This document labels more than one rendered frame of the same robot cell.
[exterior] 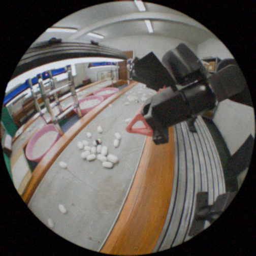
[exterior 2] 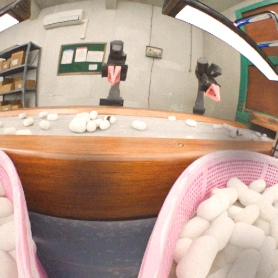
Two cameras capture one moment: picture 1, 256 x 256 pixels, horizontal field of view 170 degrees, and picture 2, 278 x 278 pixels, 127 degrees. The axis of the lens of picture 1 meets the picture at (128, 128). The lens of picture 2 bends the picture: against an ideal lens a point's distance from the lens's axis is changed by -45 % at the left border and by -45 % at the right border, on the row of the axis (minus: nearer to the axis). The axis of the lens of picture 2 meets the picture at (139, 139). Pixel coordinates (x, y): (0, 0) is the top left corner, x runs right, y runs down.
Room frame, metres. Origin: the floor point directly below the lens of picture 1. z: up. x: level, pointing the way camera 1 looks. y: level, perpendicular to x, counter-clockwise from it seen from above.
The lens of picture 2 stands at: (0.70, 0.23, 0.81)
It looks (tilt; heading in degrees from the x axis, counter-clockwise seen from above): 19 degrees down; 237
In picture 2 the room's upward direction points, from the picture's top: 6 degrees clockwise
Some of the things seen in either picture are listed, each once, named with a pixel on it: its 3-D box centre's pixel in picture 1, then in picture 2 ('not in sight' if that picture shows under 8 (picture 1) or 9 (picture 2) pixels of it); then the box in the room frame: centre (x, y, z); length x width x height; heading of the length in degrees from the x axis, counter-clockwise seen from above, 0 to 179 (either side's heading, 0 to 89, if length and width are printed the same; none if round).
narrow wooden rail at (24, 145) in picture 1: (88, 99); not in sight; (0.80, 0.42, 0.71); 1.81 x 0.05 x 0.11; 160
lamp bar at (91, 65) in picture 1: (103, 64); not in sight; (1.34, 0.35, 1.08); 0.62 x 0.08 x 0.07; 160
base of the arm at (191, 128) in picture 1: (191, 119); not in sight; (0.44, -0.48, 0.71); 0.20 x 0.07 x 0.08; 160
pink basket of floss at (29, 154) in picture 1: (44, 145); not in sight; (0.18, 0.47, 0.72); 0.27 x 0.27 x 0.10
